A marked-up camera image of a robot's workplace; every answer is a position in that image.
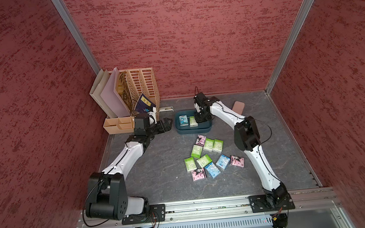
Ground green tissue pack top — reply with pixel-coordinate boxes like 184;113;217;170
189;116;198;127

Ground green tissue pack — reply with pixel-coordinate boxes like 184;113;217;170
203;138;214;152
190;145;203;159
184;157;197;172
197;154;212;168
189;116;198;127
212;139;224;153

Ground blue tissue pack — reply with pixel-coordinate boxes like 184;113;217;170
216;154;231;170
205;163;221;179
178;115;189;127

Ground teal storage box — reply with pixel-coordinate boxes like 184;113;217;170
174;110;212;135

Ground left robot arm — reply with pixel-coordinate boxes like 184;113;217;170
82;113;173;222

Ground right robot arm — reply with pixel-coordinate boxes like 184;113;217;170
194;92;294;211

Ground white stapler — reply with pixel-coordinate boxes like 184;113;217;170
159;106;174;113

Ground pink tissue pack top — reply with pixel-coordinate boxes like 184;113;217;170
195;134;206;147

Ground pink tissue pack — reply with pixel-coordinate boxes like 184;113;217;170
195;134;206;147
191;168;207;182
230;155;245;168

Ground navy blue book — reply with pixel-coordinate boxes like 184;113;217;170
135;93;156;114

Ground pink case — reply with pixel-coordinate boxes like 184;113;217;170
232;101;245;115

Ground pink folder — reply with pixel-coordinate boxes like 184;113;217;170
99;68;131;117

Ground gold patterned book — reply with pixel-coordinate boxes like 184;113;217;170
116;71;133;114

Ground beige file organizer rack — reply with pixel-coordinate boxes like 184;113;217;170
90;68;160;135

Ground blue tissue pack bottom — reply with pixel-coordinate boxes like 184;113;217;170
205;163;221;179

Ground pink tissue pack right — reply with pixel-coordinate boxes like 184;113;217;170
230;155;245;168

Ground pink tissue pack bottom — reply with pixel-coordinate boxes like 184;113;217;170
191;168;207;182

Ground beige folder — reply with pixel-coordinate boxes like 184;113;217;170
86;67;118;121

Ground left corner aluminium profile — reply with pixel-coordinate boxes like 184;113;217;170
51;0;101;75

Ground corner aluminium profile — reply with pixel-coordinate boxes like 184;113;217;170
51;0;101;75
265;0;315;96

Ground right corner aluminium profile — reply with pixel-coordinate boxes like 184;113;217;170
265;0;315;96

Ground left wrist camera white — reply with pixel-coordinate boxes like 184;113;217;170
144;106;157;125

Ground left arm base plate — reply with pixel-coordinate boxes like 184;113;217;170
121;204;166;225

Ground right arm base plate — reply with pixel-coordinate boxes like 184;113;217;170
248;194;295;213

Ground aluminium front rail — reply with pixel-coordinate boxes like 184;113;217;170
74;185;342;228

